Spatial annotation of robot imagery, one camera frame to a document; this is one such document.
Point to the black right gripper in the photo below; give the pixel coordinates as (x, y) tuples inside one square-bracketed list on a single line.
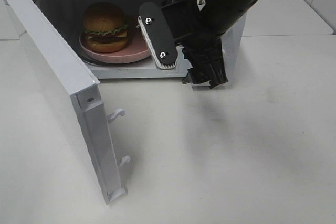
[(180, 22)]

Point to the toy hamburger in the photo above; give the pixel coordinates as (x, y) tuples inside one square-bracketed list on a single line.
[(105, 27)]

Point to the white microwave door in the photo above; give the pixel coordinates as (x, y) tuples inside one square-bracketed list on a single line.
[(72, 92)]

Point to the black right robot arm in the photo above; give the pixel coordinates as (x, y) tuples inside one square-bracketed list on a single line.
[(222, 14)]

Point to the glass microwave turntable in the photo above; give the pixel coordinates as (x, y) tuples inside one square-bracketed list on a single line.
[(143, 62)]

